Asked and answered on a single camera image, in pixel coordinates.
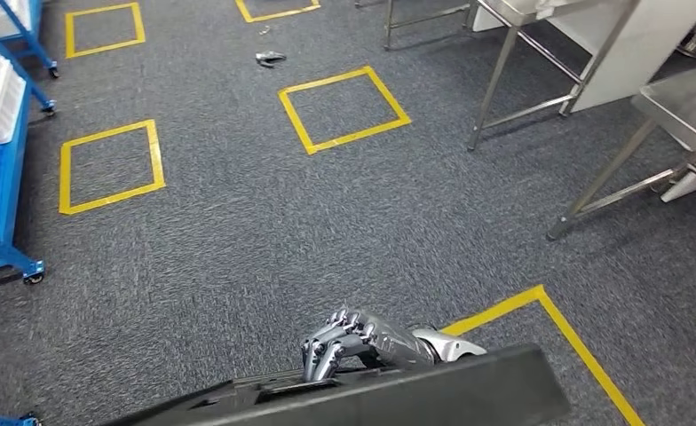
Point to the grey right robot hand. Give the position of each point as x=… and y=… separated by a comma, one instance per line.
x=383, y=347

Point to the stainless steel table frame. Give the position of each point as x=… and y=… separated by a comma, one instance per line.
x=389, y=23

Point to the yellow floor tape square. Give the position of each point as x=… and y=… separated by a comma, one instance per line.
x=577, y=347
x=294, y=117

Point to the stainless steel workbench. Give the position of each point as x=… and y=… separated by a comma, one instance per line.
x=683, y=106

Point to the blue shelf rack with casters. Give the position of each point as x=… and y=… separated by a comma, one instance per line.
x=30, y=38
x=1, y=253

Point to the grey crumpled floor scrap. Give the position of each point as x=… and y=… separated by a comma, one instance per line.
x=270, y=57

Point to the black plastic plate bracket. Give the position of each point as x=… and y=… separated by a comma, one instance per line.
x=412, y=394

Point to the white cabinet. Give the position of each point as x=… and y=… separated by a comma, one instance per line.
x=648, y=47

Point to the white plastic piece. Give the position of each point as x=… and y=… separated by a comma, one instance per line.
x=686, y=185

